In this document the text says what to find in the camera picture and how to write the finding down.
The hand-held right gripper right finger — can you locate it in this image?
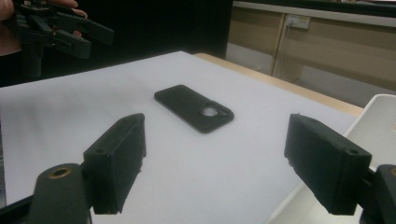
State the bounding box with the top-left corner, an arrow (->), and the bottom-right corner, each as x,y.
283,113 -> 374,217

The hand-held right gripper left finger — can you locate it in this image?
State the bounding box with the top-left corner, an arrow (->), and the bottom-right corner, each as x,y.
82,112 -> 148,216

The white plastic bin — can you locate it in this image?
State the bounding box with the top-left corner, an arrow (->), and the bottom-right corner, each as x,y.
267,93 -> 396,224

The black phone case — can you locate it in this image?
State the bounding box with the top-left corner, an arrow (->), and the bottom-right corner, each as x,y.
153,84 -> 235,134

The light wooden table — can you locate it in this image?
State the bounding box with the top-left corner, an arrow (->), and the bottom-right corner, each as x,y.
192,51 -> 364,119

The white table sheet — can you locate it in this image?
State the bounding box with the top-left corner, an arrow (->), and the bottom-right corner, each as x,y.
0,50 -> 358,224

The wooden cabinet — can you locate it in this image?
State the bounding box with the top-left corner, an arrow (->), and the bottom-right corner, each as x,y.
228,0 -> 396,92

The white wall socket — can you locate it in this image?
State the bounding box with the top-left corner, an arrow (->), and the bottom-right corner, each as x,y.
285,14 -> 311,31

